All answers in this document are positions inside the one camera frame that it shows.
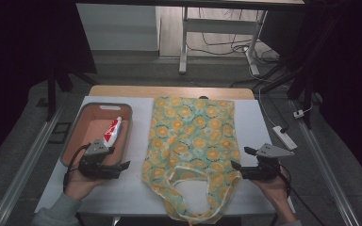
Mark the person's right hand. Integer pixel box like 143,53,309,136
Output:
250,165,292,206

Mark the aluminium rail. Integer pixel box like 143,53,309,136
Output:
0,105,64,226
290,99,361,226

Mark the dark floor plate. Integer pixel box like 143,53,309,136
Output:
47,121,73,145

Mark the white table sheet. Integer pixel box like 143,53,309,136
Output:
34,95,296,218

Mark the red and white toothpaste tube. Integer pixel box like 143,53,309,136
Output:
102,116,123,149

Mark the orange plastic basket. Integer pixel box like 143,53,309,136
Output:
59,102,134,168

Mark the black metal stand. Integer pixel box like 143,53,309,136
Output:
44,60,101,122
257,12,347,130

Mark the white power strip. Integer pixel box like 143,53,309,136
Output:
271,125,299,152

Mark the yellow flower print tote bag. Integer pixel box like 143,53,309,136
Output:
140,95,243,226

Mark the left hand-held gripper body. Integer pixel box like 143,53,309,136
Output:
77,139,123,181

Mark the person's left hand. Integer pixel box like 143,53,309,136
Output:
63,169,108,202

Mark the white metal desk frame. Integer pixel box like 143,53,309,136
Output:
178,6,269,76

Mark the black plugged cable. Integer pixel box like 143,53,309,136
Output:
263,92,290,134

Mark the white power strip cable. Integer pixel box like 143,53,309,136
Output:
257,84,279,128

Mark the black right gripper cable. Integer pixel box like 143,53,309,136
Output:
277,163,326,226

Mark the tangle of floor cables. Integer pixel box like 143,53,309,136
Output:
187,8,281,65

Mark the wooden table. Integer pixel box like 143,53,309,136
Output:
88,85,255,101

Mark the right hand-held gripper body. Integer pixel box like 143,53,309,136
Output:
240,142,296,182

